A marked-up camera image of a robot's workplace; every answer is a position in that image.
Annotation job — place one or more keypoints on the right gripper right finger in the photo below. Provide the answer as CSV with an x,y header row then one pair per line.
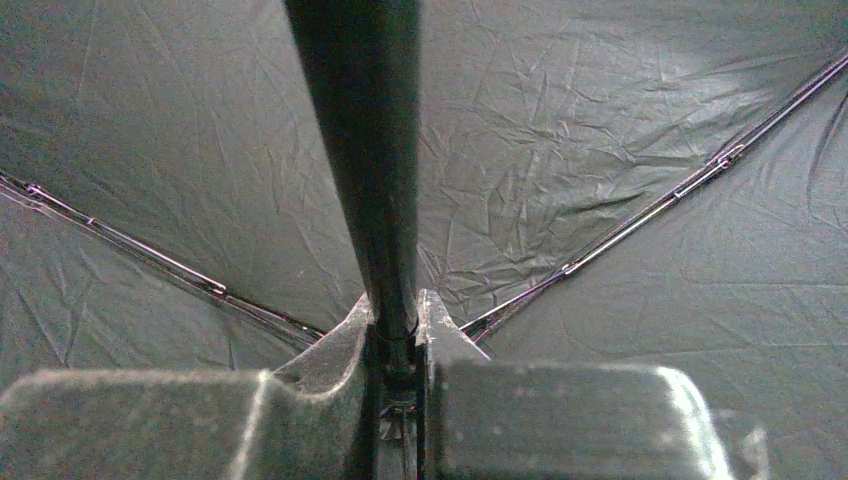
x,y
493,419

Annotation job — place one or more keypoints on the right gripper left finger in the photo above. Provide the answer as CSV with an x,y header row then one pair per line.
x,y
313,418

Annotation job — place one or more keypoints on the pink and black folding umbrella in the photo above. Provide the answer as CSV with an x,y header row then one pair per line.
x,y
187,125

